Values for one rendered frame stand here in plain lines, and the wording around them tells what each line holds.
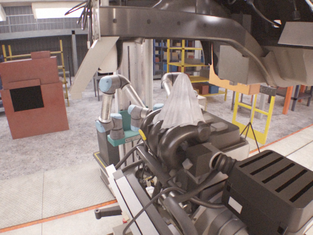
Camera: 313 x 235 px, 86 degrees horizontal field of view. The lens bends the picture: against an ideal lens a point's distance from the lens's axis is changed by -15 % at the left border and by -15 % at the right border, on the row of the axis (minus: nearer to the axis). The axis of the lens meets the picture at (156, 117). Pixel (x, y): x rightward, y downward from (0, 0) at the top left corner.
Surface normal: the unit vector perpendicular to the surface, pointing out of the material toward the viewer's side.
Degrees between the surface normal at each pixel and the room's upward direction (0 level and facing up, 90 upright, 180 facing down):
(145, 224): 16
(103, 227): 0
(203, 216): 49
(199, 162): 90
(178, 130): 30
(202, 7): 87
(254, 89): 90
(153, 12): 90
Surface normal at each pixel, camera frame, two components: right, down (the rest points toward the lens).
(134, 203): -0.25, -0.85
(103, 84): -0.62, 0.16
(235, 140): 0.44, 0.14
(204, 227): -0.76, -0.35
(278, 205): -0.88, 0.00
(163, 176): 0.00, -0.93
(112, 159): 0.58, 0.29
